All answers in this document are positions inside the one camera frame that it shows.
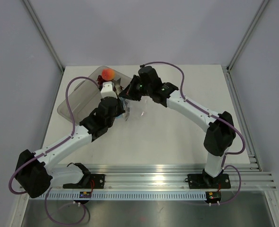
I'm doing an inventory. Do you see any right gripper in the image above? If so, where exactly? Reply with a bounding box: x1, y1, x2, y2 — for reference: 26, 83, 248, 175
119, 75, 152, 102

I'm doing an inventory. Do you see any clear zip top bag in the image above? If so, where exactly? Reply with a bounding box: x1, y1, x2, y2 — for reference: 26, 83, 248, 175
115, 96, 149, 122

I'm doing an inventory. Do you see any grey toy fish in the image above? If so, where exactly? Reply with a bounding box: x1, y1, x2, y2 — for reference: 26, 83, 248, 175
114, 78, 123, 95

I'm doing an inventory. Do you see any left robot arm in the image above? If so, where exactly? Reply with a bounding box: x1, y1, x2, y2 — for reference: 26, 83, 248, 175
14, 97, 127, 198

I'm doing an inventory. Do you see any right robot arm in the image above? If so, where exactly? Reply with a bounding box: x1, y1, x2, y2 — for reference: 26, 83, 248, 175
119, 66, 236, 187

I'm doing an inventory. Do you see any orange peach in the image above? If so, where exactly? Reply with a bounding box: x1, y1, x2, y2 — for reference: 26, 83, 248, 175
101, 68, 115, 81

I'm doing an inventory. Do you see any red grape bunch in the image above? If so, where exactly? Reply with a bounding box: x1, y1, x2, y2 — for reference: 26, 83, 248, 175
97, 75, 104, 86

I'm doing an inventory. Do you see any clear plastic tray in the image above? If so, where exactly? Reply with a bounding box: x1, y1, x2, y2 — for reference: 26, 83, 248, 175
57, 66, 131, 124

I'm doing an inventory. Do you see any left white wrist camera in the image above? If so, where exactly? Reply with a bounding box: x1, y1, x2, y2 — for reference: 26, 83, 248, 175
100, 81, 117, 98

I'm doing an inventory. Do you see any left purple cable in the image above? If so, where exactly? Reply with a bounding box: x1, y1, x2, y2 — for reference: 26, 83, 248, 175
8, 76, 102, 223

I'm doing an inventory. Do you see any purple cable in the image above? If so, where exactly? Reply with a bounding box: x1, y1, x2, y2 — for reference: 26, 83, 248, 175
8, 76, 102, 223
139, 61, 246, 204

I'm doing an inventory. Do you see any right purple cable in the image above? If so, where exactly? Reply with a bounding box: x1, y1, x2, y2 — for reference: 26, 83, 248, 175
139, 61, 246, 204

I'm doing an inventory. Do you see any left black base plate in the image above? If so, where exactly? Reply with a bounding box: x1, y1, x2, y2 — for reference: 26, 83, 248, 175
83, 174, 105, 190

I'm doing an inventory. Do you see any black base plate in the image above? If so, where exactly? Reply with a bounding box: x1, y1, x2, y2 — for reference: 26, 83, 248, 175
184, 174, 231, 189
83, 174, 105, 190

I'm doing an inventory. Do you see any white slotted cable duct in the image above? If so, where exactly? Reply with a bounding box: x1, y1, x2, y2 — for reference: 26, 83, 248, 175
38, 191, 207, 201

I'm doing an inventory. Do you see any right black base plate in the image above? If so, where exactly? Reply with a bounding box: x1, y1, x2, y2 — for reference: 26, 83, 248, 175
184, 174, 231, 189

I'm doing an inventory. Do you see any left aluminium frame post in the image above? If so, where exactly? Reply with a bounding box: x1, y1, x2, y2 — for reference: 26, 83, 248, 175
21, 0, 65, 75

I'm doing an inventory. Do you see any aluminium frame post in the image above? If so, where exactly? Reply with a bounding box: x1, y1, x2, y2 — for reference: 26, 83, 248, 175
226, 0, 271, 73
21, 0, 65, 75

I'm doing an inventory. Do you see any right aluminium frame post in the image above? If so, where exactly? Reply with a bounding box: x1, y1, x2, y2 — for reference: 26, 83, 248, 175
226, 0, 271, 73

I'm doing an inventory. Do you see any right side aluminium rail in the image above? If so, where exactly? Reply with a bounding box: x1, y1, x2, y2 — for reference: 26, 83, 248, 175
222, 66, 279, 227

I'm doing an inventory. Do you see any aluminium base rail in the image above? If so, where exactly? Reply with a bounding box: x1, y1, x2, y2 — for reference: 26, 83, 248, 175
87, 163, 276, 191

